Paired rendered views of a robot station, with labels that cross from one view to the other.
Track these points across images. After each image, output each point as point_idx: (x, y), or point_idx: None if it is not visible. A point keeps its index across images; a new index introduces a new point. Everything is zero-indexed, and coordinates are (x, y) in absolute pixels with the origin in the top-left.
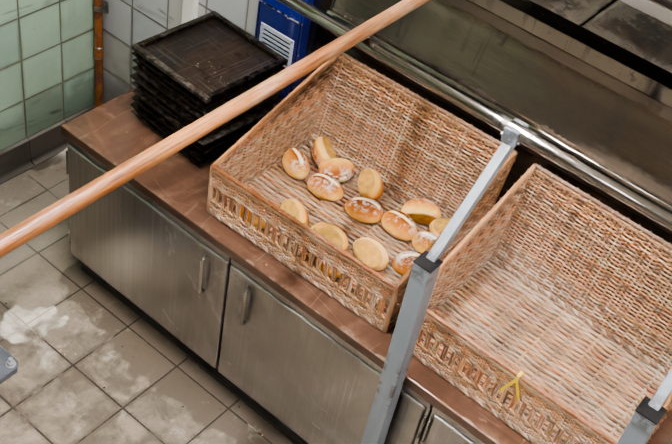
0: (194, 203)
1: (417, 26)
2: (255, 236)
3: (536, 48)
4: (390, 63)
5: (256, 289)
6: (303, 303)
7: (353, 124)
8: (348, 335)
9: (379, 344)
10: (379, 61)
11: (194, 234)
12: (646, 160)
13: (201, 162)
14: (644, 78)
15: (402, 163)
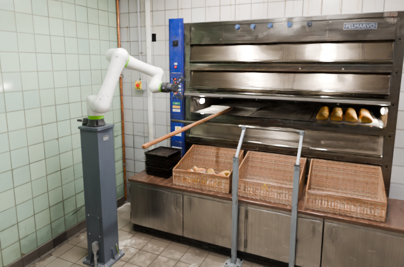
0: (169, 183)
1: (211, 130)
2: (187, 184)
3: (240, 123)
4: (212, 124)
5: (192, 198)
6: (205, 193)
7: (201, 160)
8: (220, 195)
9: (228, 195)
10: (204, 144)
11: (171, 190)
12: (272, 138)
13: (167, 176)
14: (265, 119)
15: (216, 165)
